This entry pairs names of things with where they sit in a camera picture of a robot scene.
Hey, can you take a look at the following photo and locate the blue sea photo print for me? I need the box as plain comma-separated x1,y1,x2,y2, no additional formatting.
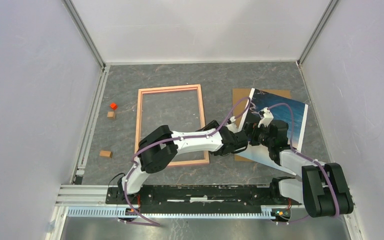
232,88,309,175

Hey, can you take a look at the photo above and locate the pink wooden picture frame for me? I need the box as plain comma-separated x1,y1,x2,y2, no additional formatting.
134,84,210,167

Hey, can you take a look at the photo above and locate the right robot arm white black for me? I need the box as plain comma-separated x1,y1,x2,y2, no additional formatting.
243,120,355,218

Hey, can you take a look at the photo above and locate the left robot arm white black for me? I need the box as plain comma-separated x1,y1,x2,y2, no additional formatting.
117,120,249,204

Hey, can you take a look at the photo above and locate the brown cardboard backing board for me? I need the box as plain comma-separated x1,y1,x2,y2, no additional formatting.
232,88,292,163

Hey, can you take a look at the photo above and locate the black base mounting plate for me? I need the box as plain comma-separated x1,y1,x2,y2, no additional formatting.
105,184,299,215

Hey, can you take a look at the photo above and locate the small wooden cube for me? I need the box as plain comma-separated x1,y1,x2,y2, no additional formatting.
107,111,116,119

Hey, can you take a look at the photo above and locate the small red cube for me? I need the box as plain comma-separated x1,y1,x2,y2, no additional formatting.
109,102,118,111

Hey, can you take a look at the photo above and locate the small wooden block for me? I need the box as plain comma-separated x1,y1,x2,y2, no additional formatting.
99,150,113,158

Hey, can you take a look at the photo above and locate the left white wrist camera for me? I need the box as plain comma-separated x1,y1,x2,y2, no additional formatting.
225,116,238,133

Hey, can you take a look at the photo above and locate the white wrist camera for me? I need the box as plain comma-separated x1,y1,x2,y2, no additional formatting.
257,107,274,128
225,116,238,133

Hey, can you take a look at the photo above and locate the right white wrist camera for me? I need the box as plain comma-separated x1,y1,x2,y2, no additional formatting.
257,107,274,128

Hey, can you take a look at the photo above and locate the white slotted cable duct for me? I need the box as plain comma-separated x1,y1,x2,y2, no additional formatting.
66,206,307,220

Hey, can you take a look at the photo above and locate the aluminium rail frame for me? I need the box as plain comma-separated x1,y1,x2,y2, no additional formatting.
45,0,110,240

